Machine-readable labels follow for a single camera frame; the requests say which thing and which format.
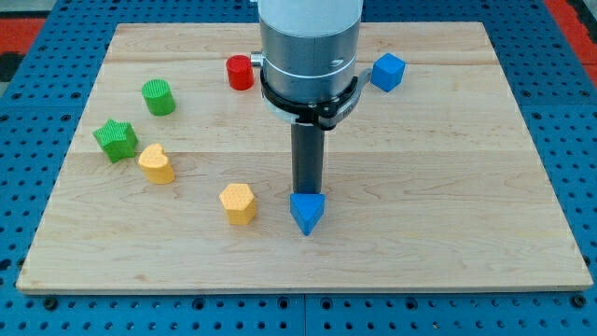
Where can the yellow hexagon block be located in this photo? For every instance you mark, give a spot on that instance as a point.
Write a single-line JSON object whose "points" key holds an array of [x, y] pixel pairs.
{"points": [[239, 203]]}

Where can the green star block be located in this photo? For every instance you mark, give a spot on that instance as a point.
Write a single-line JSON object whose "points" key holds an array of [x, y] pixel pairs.
{"points": [[117, 140]]}

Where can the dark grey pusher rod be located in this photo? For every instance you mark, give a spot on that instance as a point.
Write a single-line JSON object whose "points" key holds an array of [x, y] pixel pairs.
{"points": [[307, 158]]}

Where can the blue cube block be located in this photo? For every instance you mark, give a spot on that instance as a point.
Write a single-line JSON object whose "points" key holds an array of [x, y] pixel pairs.
{"points": [[387, 72]]}

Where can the blue triangle block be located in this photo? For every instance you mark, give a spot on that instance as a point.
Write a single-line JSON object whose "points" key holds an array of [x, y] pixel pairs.
{"points": [[307, 209]]}

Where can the wooden board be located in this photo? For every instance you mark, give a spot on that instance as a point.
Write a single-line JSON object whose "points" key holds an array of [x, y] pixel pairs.
{"points": [[433, 187]]}

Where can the green cylinder block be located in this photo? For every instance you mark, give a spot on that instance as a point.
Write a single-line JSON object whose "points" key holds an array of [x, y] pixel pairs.
{"points": [[158, 97]]}

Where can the red cylinder block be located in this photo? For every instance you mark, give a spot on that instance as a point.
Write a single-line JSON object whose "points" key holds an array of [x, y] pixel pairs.
{"points": [[240, 72]]}

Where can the yellow heart block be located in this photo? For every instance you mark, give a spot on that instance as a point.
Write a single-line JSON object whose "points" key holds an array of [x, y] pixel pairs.
{"points": [[156, 165]]}

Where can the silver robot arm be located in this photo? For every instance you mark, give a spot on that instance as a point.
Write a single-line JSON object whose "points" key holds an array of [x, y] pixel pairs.
{"points": [[308, 58]]}

